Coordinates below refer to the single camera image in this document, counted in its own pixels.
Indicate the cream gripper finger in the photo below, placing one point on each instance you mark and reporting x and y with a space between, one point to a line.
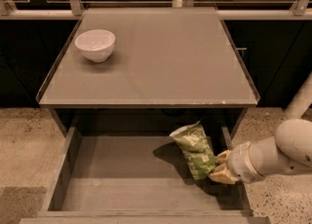
222 174
223 156

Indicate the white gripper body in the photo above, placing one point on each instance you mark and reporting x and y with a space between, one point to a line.
242 163

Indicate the green jalapeno chip bag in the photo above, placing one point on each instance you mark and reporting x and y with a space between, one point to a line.
197 150

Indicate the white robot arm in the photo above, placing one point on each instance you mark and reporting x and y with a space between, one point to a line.
287 152

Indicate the grey cabinet with glass top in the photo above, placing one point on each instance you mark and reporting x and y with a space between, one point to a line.
163 58

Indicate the grey open top drawer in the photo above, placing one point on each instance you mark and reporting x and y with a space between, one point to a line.
118 179

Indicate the white ceramic bowl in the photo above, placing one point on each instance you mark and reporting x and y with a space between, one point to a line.
96 45

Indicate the white pipe post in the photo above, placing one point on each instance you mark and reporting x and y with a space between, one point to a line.
301 101

